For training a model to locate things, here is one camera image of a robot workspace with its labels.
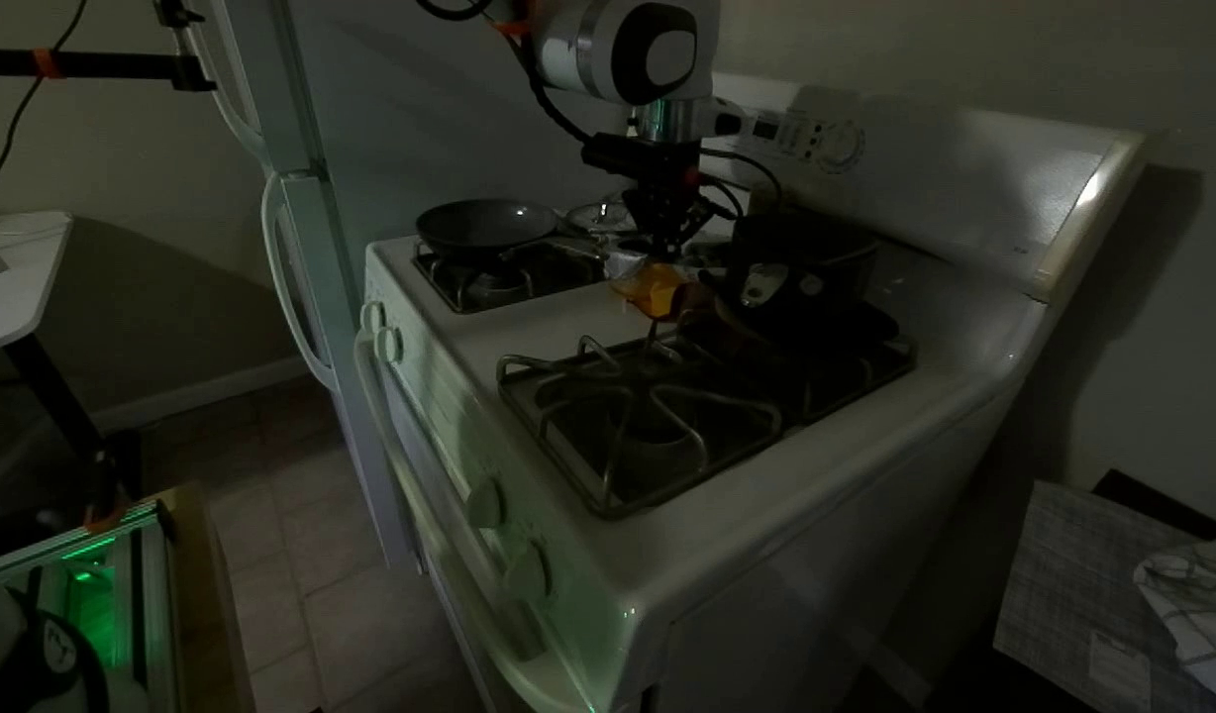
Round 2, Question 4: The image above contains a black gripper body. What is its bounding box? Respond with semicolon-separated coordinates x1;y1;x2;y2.
580;129;709;226

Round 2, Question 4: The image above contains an orange bean can foil lid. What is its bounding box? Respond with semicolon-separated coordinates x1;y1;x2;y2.
620;254;709;329

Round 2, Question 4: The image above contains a dark frying pan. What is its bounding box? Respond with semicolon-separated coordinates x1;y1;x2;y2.
411;195;564;258

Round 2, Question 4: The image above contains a shiny round lid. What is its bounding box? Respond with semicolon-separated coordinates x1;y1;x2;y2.
564;195;641;254

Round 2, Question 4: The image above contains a black kettle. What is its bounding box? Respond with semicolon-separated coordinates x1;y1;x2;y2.
703;195;899;349

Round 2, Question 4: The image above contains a small black burner grate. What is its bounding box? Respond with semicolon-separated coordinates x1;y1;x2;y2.
411;237;616;318

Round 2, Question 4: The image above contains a large black burner grate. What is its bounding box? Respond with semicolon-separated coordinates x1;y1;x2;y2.
494;310;925;524

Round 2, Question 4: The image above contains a white refrigerator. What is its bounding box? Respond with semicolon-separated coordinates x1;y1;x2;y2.
168;0;505;399

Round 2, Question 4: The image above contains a white gas stove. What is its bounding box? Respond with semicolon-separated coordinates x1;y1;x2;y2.
350;65;1154;713

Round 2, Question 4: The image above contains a grey cardboard box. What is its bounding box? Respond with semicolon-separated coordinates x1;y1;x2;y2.
992;475;1216;713

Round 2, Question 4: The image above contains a white table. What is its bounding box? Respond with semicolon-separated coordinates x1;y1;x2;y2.
0;208;77;362

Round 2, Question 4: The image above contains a checkered cloth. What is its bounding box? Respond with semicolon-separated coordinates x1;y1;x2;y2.
1128;531;1216;710

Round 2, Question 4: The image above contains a green lit cabinet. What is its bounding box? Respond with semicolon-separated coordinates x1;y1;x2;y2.
0;487;254;713

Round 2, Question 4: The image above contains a black round device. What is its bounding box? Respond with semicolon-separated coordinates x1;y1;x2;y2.
0;560;114;713

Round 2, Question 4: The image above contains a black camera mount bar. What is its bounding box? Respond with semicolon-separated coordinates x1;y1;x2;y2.
0;44;224;97

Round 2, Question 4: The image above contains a thin black cable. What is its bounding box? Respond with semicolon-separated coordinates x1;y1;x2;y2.
0;0;93;217

